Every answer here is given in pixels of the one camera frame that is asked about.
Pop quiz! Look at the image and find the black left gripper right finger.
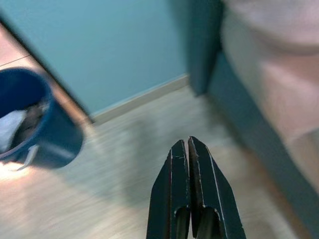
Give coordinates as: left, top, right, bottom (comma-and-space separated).
188, 135, 247, 239

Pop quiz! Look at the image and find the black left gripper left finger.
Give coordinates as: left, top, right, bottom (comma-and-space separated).
146, 139, 192, 239

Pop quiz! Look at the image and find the white baseboard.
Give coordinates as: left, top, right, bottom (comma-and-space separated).
91, 73, 191, 125

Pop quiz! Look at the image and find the blue plastic waste bin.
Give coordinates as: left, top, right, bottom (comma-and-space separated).
0, 68, 85, 170

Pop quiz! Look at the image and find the cream bed mattress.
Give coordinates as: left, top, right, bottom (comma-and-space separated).
220, 9, 319, 160

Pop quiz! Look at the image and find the teal upholstered headboard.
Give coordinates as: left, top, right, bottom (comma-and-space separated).
171, 0, 224, 97

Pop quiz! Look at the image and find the pale crumpled paper rubbish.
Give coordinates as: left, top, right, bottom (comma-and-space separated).
0, 109, 28, 153

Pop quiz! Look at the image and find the dark teal bed frame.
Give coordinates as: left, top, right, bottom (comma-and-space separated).
206, 49, 319, 239

